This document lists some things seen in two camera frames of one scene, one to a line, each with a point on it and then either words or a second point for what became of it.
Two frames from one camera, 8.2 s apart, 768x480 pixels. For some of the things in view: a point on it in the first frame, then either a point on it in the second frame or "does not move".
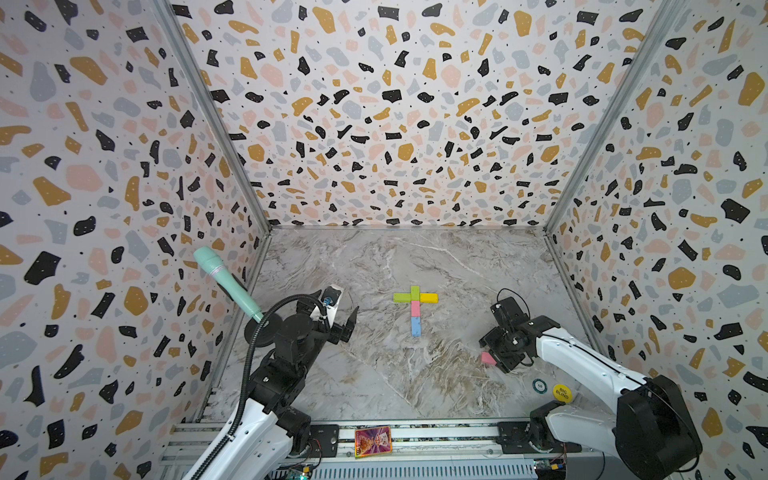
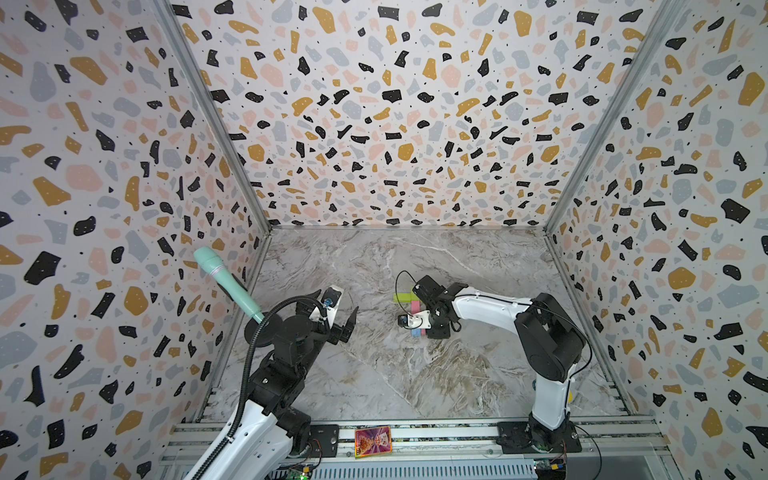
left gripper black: x=340 y=333 does not move
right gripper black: x=491 y=337 -> x=437 y=335
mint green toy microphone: x=213 y=264 does not move
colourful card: x=372 y=441 does not move
